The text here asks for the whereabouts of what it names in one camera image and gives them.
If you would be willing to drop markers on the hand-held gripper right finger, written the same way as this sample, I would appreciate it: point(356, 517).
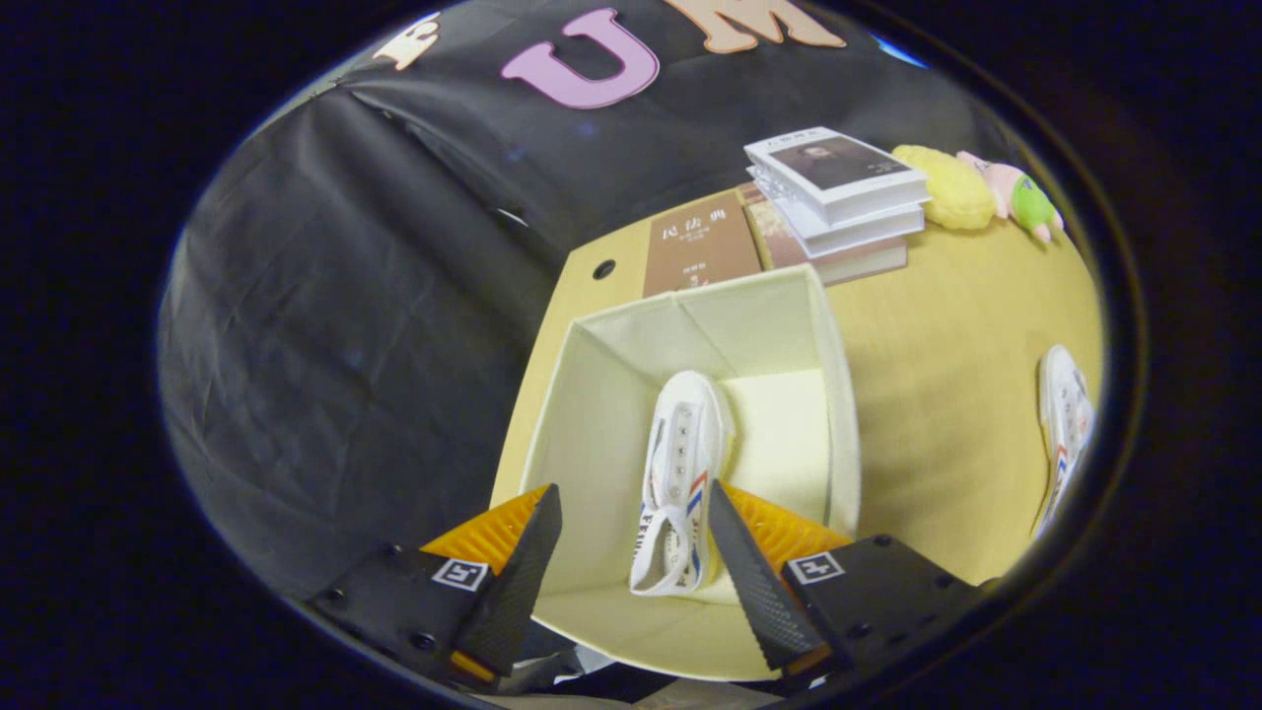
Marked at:
point(754, 582)

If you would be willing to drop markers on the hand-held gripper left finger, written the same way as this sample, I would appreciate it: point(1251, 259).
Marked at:
point(523, 582)

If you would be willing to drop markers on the cream fabric storage box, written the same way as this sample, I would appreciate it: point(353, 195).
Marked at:
point(779, 434)

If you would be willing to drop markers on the white shoe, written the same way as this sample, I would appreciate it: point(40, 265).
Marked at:
point(680, 444)
point(1063, 414)

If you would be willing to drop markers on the black backdrop cloth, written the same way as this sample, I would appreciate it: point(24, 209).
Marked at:
point(345, 345)

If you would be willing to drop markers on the black desk grommet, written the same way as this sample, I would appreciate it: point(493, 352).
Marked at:
point(603, 268)

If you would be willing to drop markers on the tan book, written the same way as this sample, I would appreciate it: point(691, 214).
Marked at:
point(868, 264)

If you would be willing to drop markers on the brown cover book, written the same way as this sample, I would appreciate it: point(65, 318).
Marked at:
point(700, 247)

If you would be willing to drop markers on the plain white book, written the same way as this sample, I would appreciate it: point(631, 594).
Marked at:
point(858, 233)

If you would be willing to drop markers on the white portrait cover book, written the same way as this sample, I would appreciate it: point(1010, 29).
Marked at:
point(838, 163)

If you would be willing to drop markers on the yellow round plush cushion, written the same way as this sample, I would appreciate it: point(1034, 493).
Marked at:
point(951, 187)

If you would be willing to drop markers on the pink and green plush toy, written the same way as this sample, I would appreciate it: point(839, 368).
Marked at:
point(1025, 202)

